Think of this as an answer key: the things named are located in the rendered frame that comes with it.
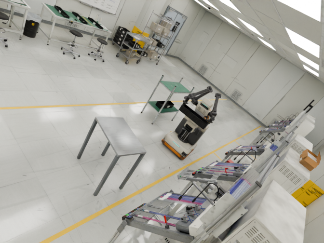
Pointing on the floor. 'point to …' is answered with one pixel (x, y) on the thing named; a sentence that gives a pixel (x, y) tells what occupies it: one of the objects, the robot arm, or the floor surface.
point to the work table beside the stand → (116, 144)
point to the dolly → (119, 36)
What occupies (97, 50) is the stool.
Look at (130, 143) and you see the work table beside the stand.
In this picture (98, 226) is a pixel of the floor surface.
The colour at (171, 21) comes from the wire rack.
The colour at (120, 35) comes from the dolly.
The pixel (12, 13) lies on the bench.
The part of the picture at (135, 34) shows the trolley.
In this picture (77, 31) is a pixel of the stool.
